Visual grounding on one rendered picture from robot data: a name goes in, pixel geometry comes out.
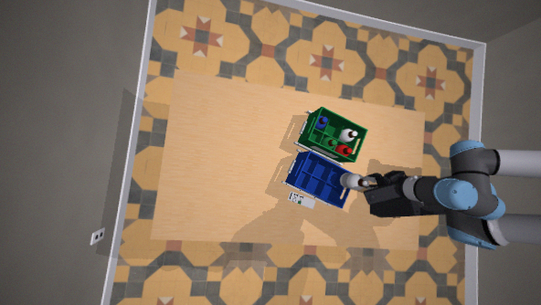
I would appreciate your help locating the blue bottle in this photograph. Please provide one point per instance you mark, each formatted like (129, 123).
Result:
(321, 122)

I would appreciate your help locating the red bottle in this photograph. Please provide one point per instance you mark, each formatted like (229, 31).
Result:
(343, 149)

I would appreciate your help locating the white paper pick list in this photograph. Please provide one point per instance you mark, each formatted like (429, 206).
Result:
(301, 200)

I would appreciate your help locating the blue crate with dividers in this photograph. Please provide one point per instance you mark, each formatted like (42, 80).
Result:
(317, 175)

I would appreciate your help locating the green crate with dividers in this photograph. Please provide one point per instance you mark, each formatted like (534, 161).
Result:
(312, 137)

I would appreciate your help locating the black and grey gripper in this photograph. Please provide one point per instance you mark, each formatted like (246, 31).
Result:
(391, 177)

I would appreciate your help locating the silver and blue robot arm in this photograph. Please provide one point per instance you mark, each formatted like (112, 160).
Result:
(471, 165)

